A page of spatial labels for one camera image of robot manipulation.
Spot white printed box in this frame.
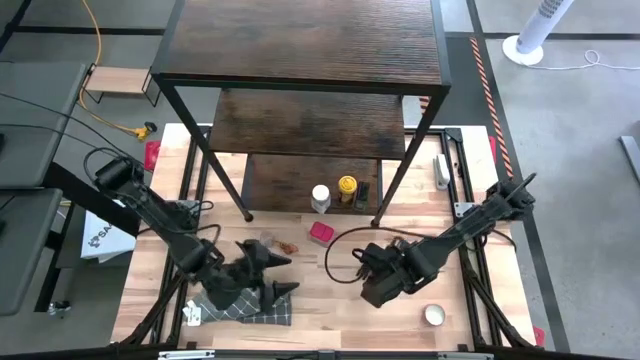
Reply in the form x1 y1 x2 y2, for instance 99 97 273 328
79 197 141 265

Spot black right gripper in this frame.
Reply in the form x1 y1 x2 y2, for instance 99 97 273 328
358 244 436 309

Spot white tower fan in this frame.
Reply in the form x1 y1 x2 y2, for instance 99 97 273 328
501 0 575 67

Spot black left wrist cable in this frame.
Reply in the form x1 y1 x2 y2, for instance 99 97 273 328
192 223 224 251

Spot red lid spice container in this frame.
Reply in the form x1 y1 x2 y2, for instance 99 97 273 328
308 221 335 249

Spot yellow lid spice bottle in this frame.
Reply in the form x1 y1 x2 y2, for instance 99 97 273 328
337 175 359 205

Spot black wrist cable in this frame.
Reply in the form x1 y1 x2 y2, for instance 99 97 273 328
192 223 224 251
323 225 451 285

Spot white lid spice jar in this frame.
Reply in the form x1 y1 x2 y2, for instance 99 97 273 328
310 184 332 215

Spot dark green spice tin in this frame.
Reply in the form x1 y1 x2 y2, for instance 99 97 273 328
353 180 372 212

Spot thin black cable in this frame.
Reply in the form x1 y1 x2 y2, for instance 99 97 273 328
0 122 101 151
0 92 121 154

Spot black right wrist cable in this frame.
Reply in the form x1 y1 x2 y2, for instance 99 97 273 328
323 225 451 285

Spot small round candle tin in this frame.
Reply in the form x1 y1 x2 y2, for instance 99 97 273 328
422 302 447 328

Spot grey checked cloth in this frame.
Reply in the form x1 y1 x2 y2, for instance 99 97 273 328
182 287 294 327

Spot grey folding table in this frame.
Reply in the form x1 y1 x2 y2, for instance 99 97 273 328
0 62 90 190
0 188 64 317

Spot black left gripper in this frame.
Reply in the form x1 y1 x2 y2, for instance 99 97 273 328
204 239 300 314

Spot small wooden wire-frame riser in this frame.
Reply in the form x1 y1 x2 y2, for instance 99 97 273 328
82 64 162 108

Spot black table leg frame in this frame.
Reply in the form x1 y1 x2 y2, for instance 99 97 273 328
33 162 141 314

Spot yellow cable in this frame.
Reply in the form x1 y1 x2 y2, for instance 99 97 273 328
77 0 146 139

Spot silver bracket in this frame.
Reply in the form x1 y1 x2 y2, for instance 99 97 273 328
437 351 495 360
157 349 216 360

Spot silver caster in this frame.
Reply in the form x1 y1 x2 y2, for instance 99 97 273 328
47 299 71 320

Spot white fan cable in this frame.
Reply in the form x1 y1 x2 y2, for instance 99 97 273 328
537 48 640 72

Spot yellow plug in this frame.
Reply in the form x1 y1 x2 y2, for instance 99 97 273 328
133 121 159 140

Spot grey metal bar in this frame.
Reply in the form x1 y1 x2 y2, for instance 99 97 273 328
618 134 640 186

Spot dark wood black-frame shelf unit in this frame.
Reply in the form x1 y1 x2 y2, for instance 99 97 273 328
149 0 452 229

